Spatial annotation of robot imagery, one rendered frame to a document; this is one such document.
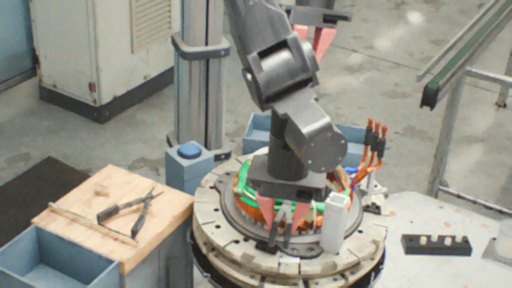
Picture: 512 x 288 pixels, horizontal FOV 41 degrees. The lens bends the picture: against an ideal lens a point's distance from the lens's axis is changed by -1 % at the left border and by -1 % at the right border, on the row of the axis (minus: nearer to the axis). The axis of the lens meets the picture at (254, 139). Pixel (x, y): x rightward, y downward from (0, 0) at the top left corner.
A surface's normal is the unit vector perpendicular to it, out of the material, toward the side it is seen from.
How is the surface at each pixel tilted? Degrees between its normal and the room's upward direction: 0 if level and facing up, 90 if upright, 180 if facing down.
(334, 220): 90
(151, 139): 0
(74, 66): 92
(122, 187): 0
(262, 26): 74
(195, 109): 90
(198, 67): 90
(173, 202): 0
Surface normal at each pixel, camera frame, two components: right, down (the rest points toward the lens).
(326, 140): 0.35, 0.46
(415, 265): 0.06, -0.85
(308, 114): -0.28, -0.72
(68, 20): -0.51, 0.42
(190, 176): 0.62, 0.44
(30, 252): 0.87, 0.29
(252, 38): 0.26, 0.26
